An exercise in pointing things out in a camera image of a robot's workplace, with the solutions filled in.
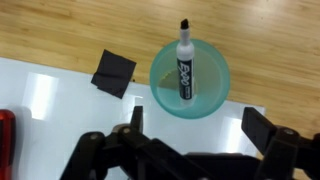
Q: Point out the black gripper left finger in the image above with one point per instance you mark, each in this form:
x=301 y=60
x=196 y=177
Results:
x=136 y=123

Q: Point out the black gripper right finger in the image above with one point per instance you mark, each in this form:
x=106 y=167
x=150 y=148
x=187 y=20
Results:
x=257 y=128

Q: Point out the teal translucent plastic cup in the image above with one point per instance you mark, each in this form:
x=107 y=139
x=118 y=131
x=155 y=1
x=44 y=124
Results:
x=212 y=81

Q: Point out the black Expo dry-erase marker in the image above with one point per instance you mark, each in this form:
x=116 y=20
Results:
x=185 y=64

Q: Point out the black tape square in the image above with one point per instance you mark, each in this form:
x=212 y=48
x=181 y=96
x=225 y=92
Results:
x=113 y=74

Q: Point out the white whiteboard sheet mat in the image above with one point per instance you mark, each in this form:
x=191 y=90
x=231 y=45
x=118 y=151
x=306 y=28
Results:
x=54 y=107

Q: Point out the red stapler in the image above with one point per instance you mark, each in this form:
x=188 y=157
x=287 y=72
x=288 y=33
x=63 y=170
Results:
x=7 y=143

